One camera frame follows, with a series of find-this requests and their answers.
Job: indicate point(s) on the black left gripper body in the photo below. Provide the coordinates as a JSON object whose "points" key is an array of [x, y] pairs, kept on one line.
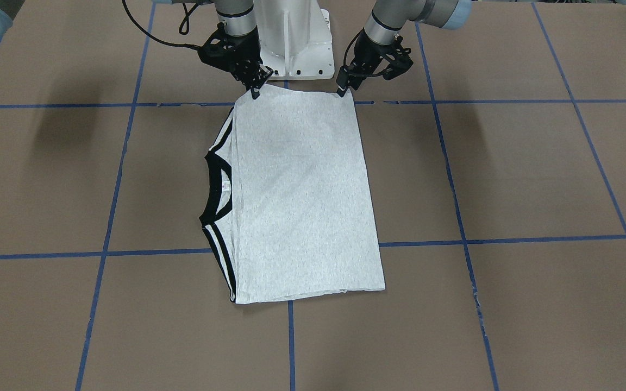
{"points": [[368, 53]]}

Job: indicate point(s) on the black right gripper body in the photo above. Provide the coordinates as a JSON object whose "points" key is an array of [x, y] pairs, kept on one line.
{"points": [[244, 56]]}

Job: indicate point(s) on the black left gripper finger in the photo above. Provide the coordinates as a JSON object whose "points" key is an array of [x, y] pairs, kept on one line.
{"points": [[346, 80]]}

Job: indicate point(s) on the grey cartoon print t-shirt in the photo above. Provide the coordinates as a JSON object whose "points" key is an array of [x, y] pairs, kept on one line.
{"points": [[289, 213]]}

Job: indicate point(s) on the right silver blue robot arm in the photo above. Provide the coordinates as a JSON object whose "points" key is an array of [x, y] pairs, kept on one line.
{"points": [[237, 16]]}

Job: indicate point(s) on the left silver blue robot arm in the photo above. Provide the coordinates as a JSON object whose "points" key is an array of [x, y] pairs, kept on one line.
{"points": [[388, 18]]}

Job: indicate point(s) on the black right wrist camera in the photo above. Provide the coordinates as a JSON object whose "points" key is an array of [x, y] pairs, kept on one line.
{"points": [[218, 50]]}

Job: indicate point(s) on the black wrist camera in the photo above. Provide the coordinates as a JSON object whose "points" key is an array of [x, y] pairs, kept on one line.
{"points": [[218, 50], [398, 58]]}

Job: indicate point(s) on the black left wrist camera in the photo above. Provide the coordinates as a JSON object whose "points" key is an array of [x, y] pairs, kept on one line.
{"points": [[398, 58]]}

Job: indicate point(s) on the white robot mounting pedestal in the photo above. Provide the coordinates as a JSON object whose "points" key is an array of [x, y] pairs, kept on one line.
{"points": [[295, 39]]}

